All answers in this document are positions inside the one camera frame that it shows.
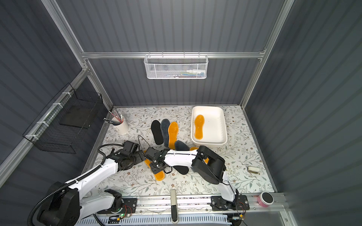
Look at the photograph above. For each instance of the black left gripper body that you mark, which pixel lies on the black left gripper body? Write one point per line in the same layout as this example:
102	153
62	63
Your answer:
138	154

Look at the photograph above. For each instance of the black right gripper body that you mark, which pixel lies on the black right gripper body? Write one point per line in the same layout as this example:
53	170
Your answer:
156	164

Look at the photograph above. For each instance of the black insole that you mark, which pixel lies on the black insole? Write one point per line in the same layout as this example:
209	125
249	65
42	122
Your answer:
182	169
157	133

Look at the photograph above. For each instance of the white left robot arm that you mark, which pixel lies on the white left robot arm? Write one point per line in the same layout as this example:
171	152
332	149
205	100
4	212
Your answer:
67	203

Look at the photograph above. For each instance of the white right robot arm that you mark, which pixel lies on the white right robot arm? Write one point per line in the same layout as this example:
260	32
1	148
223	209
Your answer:
209	165

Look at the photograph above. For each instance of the white plastic storage box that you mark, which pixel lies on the white plastic storage box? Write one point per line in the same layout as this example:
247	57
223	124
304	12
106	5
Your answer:
214	129

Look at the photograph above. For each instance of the dark grey insole lower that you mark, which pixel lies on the dark grey insole lower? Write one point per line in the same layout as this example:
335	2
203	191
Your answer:
181	146

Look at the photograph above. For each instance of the dark grey insole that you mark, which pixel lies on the dark grey insole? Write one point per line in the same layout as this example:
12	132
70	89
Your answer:
164	126
181	146

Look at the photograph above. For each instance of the white pen cup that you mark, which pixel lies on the white pen cup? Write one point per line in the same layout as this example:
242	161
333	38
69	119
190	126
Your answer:
118	122

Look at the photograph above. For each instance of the yellow fleece insole upper middle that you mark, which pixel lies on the yellow fleece insole upper middle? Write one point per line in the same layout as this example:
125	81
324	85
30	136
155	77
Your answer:
173	133

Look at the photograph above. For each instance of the dark grey insole upper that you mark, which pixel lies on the dark grey insole upper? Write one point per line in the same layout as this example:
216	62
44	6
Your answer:
164	126

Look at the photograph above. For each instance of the small white object on table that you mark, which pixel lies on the small white object on table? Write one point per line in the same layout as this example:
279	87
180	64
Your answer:
254	170

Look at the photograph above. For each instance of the pink tape roll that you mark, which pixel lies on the pink tape roll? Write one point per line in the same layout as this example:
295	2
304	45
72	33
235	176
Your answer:
265	199

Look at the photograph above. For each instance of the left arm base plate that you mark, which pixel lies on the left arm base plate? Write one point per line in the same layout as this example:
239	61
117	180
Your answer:
127	204

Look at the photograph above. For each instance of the white handle tool front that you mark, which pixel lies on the white handle tool front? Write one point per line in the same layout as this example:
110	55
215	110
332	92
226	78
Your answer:
174	206

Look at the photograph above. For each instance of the black wire basket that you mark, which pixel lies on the black wire basket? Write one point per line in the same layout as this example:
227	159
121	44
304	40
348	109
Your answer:
63	127

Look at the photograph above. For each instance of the white wire mesh basket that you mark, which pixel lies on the white wire mesh basket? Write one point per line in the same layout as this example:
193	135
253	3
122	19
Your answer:
164	68

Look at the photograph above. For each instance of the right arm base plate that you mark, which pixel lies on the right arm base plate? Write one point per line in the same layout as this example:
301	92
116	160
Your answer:
240	203

